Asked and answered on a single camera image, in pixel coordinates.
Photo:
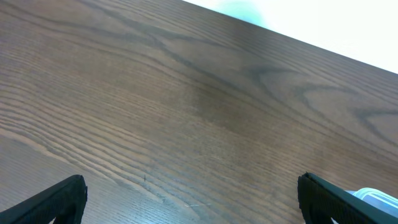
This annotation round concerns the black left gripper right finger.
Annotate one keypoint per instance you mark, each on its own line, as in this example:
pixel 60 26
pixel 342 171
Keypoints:
pixel 322 202

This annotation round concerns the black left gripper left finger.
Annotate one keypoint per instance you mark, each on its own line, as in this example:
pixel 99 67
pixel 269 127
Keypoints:
pixel 62 203

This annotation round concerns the clear plastic container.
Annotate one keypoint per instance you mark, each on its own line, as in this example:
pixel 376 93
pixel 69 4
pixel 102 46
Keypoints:
pixel 378 199

